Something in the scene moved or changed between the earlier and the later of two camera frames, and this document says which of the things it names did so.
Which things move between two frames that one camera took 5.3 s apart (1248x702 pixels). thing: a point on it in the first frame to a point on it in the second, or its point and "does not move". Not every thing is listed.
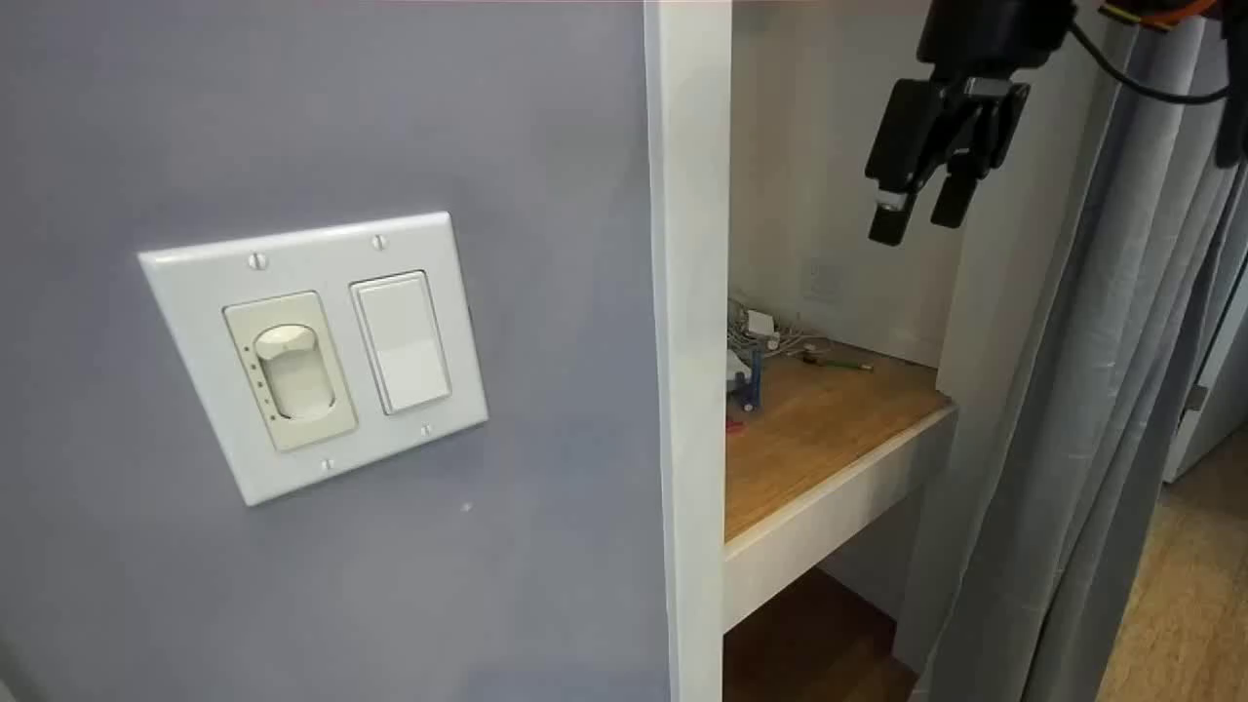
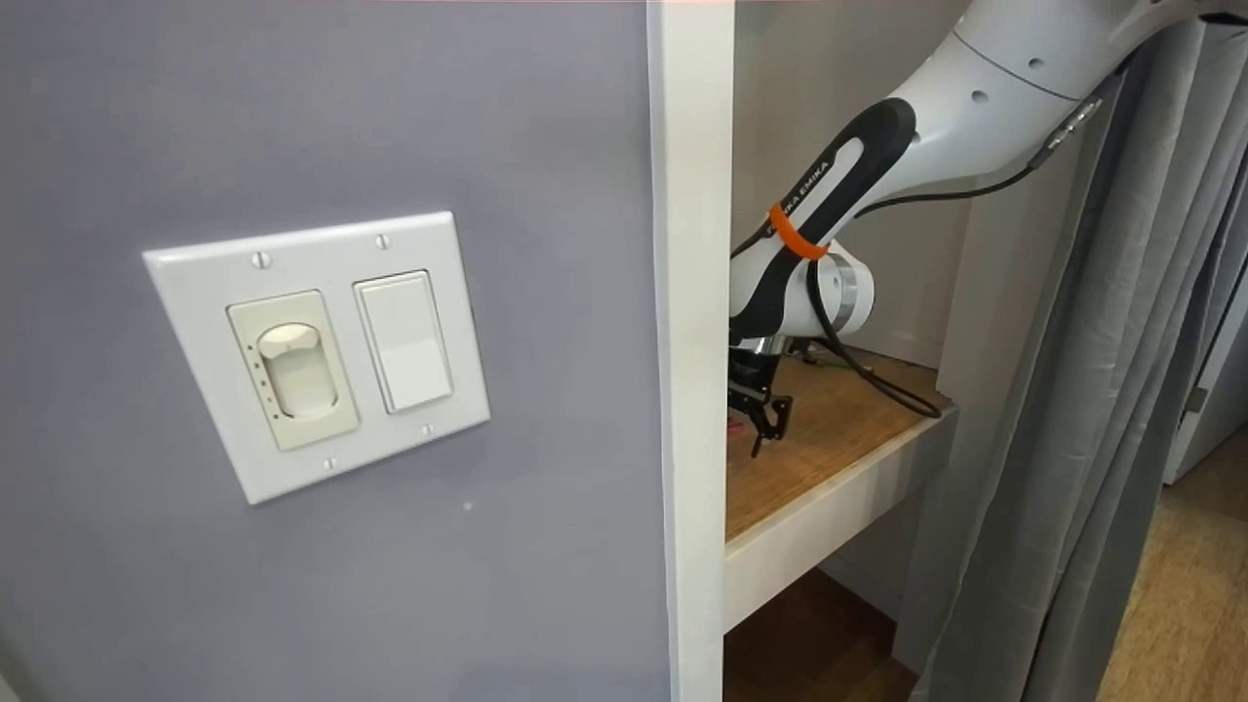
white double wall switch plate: x=325 y=348 does not move
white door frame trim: x=691 y=86 does not move
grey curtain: x=1071 y=339 does not move
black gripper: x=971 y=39 to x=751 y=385
